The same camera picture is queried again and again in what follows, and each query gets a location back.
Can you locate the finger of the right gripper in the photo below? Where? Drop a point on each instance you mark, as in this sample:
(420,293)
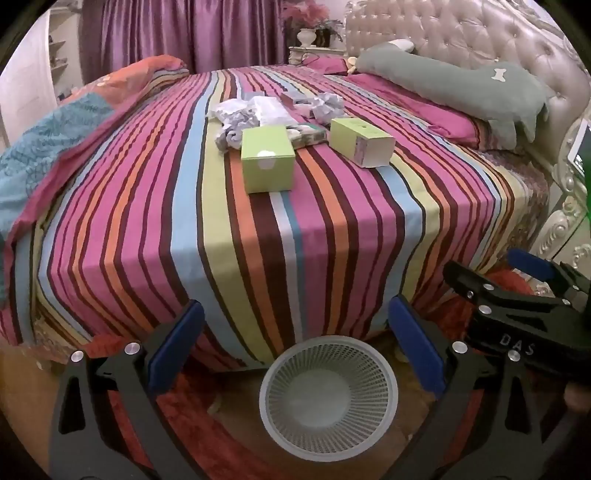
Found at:
(475,286)
(561,278)

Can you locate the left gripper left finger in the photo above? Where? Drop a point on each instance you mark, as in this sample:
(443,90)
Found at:
(85,439)

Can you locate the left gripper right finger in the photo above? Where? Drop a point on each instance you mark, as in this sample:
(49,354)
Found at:
(485,422)

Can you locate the green box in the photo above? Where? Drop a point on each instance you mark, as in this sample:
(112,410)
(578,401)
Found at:
(361,142)
(267,160)

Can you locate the green pink tissue pack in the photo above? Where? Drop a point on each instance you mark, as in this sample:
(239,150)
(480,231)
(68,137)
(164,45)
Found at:
(304,135)

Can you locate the paper ball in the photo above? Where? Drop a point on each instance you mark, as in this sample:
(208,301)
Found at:
(232,127)
(327,106)

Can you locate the white plastic bag front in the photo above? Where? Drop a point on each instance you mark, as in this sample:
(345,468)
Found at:
(271,112)

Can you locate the white plastic bag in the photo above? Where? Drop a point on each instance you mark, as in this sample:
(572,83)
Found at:
(224,110)
(271,112)

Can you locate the small tissue pack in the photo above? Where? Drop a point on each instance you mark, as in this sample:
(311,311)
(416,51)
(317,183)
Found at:
(303,109)

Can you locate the brown white carton box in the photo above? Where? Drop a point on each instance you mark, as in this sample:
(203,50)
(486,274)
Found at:
(291,98)

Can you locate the grey white carton box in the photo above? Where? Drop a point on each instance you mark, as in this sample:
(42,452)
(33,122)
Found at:
(247,96)

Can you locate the white mesh trash basket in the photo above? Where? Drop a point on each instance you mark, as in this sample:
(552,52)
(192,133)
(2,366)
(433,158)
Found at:
(328,399)

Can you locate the red rug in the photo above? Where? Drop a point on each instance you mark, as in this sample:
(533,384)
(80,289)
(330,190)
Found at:
(186,406)

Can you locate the magenta pillow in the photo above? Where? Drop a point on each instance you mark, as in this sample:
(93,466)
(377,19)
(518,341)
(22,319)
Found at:
(455,126)

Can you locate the long green plush pillow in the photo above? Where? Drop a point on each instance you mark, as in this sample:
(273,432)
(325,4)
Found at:
(504,95)

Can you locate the striped bed sheet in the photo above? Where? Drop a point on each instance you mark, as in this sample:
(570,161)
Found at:
(146,214)

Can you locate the tufted beige headboard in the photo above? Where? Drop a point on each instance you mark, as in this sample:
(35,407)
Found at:
(474,33)

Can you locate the teal orange folded quilt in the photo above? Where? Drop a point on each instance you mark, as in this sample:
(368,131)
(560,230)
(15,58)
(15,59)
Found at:
(26,163)

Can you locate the white vase with flowers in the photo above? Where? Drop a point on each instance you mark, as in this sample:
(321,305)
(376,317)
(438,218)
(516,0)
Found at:
(311,15)

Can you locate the purple curtain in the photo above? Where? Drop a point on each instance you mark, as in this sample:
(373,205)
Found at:
(206,35)

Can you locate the white wardrobe cabinet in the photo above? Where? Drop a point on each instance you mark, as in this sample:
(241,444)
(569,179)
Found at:
(43,70)

